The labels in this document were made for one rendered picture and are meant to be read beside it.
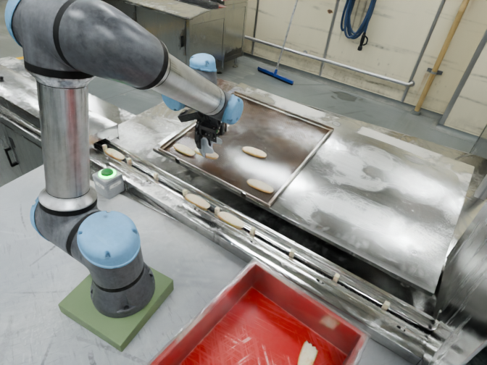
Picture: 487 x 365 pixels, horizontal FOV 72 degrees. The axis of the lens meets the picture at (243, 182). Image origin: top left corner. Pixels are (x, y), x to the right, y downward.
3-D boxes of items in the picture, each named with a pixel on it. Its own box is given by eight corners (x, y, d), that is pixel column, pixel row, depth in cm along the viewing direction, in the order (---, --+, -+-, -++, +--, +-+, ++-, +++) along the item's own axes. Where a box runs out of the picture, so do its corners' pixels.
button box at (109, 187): (95, 198, 120) (90, 173, 113) (114, 187, 125) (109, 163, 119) (111, 208, 117) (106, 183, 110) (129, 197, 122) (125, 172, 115)
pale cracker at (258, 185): (244, 184, 117) (244, 182, 116) (250, 177, 119) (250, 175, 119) (270, 195, 114) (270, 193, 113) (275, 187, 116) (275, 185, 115)
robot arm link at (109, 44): (129, -2, 45) (251, 95, 91) (73, -19, 49) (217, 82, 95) (100, 80, 47) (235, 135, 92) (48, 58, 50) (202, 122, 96)
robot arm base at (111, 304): (130, 329, 78) (123, 307, 71) (77, 301, 81) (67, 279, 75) (167, 277, 88) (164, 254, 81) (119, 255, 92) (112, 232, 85)
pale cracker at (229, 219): (214, 216, 110) (214, 214, 109) (222, 210, 112) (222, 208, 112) (240, 230, 106) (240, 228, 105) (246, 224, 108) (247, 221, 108)
